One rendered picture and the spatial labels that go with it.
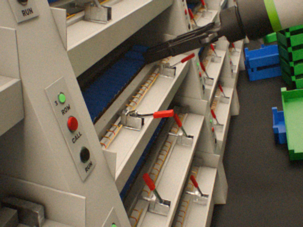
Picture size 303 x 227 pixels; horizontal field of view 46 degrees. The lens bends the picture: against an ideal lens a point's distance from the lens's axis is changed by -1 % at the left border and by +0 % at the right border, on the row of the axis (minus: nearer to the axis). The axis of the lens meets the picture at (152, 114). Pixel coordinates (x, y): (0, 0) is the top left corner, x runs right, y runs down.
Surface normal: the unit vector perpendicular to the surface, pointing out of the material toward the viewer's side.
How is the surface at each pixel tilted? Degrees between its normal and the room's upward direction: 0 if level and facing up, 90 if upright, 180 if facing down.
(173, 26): 90
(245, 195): 0
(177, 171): 21
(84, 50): 111
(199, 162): 90
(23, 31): 90
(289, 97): 118
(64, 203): 90
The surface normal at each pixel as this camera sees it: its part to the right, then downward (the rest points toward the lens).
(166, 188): 0.09, -0.88
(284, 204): -0.26, -0.89
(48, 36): 0.93, -0.12
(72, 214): -0.27, 0.44
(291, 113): -0.36, -0.59
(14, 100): 0.96, 0.21
